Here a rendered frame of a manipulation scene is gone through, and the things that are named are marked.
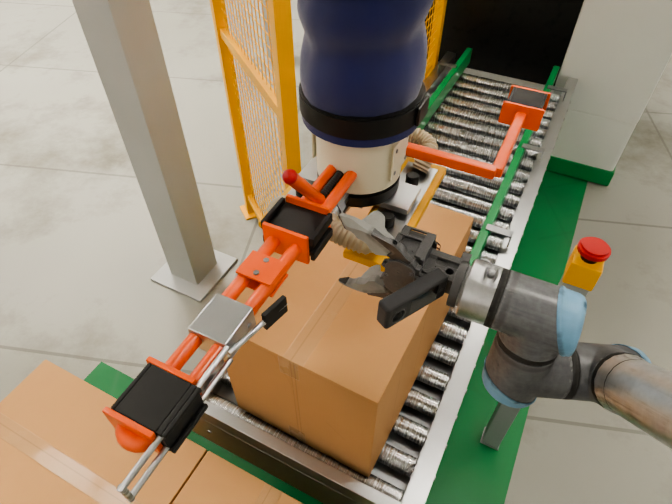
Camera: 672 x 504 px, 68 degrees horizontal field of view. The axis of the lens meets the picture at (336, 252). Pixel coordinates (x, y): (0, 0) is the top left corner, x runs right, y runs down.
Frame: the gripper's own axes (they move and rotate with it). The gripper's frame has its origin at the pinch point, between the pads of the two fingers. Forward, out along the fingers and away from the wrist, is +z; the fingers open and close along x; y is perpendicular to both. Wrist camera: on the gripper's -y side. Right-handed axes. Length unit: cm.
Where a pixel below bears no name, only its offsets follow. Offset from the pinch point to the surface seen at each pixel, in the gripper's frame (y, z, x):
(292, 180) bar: 0.3, 7.3, 11.6
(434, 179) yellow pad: 38.5, -5.1, -11.0
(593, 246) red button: 46, -41, -23
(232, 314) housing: -18.3, 6.9, 1.5
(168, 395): -32.0, 6.6, 2.3
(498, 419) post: 44, -40, -106
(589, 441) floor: 62, -75, -127
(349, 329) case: 7.8, 0.7, -31.9
